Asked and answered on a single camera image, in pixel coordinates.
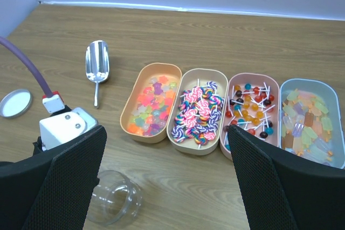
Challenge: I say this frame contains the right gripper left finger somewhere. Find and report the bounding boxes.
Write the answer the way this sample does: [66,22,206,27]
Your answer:
[1,126,107,229]

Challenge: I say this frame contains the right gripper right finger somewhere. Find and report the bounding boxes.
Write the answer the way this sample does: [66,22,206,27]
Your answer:
[227,126,344,229]

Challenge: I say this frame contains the clear glass jar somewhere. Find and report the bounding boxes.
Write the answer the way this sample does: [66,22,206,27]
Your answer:
[86,170,143,229]

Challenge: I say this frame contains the silver metal scoop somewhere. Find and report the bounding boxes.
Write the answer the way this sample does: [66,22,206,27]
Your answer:
[85,40,110,108]

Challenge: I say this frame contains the blue tray popsicle candies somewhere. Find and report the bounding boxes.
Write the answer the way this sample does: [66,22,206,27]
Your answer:
[279,78,344,169]

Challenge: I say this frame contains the orange tray star candies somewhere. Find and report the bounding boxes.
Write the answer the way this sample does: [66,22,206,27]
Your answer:
[120,62,182,144]

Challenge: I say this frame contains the pink tray round lollipops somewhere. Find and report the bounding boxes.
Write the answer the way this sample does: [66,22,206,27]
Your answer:
[219,73,280,159]

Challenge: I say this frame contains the beige tray swirl lollipops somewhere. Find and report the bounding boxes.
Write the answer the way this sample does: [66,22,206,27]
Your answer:
[167,68,229,156]

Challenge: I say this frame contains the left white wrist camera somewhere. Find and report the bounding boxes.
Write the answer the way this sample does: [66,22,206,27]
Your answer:
[38,91,99,151]

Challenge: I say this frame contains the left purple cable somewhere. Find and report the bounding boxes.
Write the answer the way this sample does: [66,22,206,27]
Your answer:
[0,36,52,99]

